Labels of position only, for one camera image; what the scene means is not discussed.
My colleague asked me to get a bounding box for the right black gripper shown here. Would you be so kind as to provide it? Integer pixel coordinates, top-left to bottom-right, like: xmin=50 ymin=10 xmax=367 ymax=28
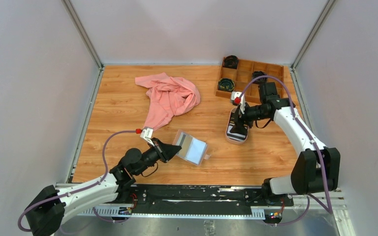
xmin=230 ymin=100 xmax=269 ymax=136

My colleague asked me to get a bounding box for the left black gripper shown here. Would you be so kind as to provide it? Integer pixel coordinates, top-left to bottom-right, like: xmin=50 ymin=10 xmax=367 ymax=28
xmin=134 ymin=137 xmax=181 ymax=176

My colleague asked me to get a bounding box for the gold credit card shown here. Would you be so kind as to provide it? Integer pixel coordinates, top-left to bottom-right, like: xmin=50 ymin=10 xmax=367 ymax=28
xmin=177 ymin=132 xmax=193 ymax=159

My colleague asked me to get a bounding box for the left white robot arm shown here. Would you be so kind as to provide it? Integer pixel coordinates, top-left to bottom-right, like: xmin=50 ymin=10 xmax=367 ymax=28
xmin=21 ymin=138 xmax=182 ymax=236

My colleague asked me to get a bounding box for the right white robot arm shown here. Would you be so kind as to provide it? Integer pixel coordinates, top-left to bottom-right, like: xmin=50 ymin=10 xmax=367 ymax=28
xmin=225 ymin=82 xmax=341 ymax=205

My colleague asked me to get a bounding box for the black striped card in tray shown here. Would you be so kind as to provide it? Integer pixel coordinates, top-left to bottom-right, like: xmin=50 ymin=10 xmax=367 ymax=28
xmin=225 ymin=120 xmax=248 ymax=145

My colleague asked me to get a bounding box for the pink oval card tray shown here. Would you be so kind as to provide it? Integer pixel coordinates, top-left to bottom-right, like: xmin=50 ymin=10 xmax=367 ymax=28
xmin=225 ymin=108 xmax=250 ymax=145

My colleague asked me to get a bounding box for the black coil bottom left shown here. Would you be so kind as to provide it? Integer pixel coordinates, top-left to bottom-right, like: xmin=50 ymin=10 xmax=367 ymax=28
xmin=218 ymin=78 xmax=235 ymax=92

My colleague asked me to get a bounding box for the black coil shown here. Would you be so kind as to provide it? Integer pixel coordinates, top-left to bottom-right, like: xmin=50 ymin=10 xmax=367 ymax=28
xmin=252 ymin=71 xmax=268 ymax=85
xmin=222 ymin=55 xmax=239 ymax=69
xmin=218 ymin=78 xmax=235 ymax=92

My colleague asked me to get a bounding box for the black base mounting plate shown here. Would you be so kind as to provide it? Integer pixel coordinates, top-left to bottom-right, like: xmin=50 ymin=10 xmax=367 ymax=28
xmin=99 ymin=183 xmax=295 ymax=224

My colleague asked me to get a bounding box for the wooden compartment tray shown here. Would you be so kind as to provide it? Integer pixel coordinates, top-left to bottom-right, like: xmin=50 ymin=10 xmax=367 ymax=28
xmin=215 ymin=57 xmax=285 ymax=108

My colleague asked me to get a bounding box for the pink cloth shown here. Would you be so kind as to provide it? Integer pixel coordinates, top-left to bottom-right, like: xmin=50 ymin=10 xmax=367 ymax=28
xmin=135 ymin=72 xmax=201 ymax=131

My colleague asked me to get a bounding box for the black coil middle right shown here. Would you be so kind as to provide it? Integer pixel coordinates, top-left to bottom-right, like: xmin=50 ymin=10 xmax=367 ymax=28
xmin=252 ymin=71 xmax=268 ymax=85

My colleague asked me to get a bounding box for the black coil top left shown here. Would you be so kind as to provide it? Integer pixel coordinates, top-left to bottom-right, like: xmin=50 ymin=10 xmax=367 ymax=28
xmin=222 ymin=55 xmax=239 ymax=69

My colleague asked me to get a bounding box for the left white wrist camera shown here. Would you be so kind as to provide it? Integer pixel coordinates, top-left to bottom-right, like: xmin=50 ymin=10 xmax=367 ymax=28
xmin=140 ymin=127 xmax=155 ymax=147

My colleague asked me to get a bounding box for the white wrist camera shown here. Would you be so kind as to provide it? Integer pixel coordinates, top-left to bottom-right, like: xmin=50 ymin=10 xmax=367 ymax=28
xmin=230 ymin=91 xmax=246 ymax=114
xmin=140 ymin=127 xmax=155 ymax=147

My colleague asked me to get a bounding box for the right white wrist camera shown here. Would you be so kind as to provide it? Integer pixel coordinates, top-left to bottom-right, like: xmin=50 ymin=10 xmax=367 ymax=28
xmin=230 ymin=91 xmax=246 ymax=114

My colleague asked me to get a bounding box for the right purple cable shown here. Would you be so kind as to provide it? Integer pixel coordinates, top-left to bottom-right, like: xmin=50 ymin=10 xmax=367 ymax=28
xmin=234 ymin=75 xmax=334 ymax=227

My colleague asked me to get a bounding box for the purple cable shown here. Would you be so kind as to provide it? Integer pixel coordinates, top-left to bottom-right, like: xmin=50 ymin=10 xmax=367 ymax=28
xmin=17 ymin=129 xmax=143 ymax=233
xmin=234 ymin=75 xmax=334 ymax=227

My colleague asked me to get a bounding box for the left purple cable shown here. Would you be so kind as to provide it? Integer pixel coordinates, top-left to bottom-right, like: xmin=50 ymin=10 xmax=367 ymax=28
xmin=17 ymin=129 xmax=143 ymax=233

